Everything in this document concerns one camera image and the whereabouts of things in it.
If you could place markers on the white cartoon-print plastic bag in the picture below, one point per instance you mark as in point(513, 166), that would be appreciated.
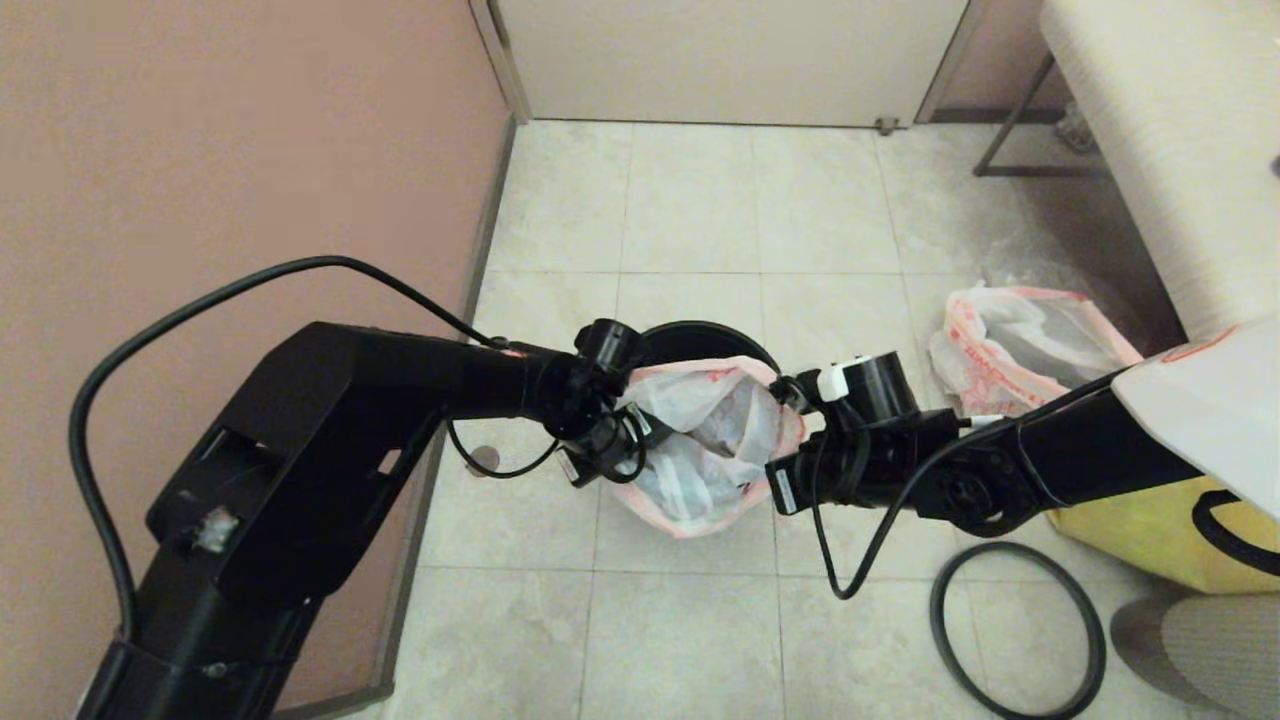
point(700, 480)

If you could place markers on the yellow fabric tote bag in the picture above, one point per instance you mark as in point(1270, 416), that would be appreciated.
point(1130, 540)

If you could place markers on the right wrist camera black cylinder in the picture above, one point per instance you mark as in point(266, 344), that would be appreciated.
point(885, 390)

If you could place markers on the small grey round floor disc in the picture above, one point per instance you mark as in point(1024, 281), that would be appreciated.
point(485, 458)

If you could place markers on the black round trash bin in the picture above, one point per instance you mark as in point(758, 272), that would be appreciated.
point(700, 340)

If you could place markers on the used white red-print trash bag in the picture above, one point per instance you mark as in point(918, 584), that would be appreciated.
point(1050, 340)

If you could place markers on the white wood-grain table top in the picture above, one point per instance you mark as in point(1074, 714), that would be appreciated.
point(1180, 150)

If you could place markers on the dark metal table frame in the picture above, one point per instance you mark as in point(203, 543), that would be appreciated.
point(1030, 174)

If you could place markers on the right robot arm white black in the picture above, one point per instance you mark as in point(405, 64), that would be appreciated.
point(1100, 440)

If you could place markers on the wrist camera black cylinder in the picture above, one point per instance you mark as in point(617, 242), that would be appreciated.
point(610, 345)
point(885, 390)

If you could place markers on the left wrist camera black cylinder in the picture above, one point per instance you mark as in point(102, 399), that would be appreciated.
point(610, 345)

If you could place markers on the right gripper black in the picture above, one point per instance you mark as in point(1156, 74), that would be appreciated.
point(870, 470)

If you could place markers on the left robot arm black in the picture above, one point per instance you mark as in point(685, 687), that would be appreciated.
point(300, 430)

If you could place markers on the small clear plastic item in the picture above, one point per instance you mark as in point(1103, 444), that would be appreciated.
point(1075, 135)

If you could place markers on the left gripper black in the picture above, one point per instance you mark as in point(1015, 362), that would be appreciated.
point(600, 430)

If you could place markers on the grey ribbed cylinder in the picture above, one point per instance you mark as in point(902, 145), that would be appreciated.
point(1220, 650)

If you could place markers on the beige door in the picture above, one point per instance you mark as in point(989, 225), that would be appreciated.
point(730, 60)

